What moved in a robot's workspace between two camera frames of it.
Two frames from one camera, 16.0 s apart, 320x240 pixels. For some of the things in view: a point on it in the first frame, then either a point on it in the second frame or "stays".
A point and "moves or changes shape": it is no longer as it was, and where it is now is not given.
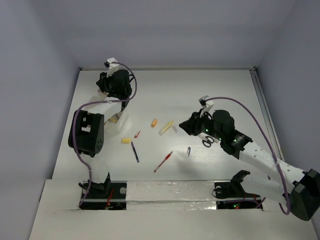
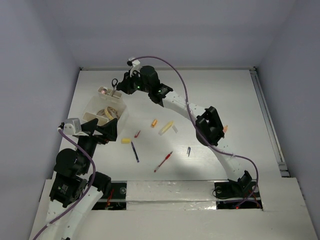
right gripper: [191, 126] -> [125, 85]
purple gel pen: [135, 152] stays
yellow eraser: [125, 140] stays
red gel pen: [167, 157] stays
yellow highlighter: [166, 128] stays
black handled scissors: [207, 141] moves or changes shape
